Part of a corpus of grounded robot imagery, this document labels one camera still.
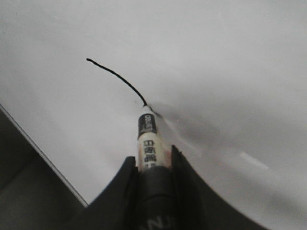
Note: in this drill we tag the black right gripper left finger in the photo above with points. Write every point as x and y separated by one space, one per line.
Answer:
113 208

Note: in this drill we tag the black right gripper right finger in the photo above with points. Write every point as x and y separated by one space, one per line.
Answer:
198 206

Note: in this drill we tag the white black whiteboard marker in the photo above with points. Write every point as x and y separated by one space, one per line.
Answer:
155 207

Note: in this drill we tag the white whiteboard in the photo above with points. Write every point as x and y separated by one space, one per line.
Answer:
228 79

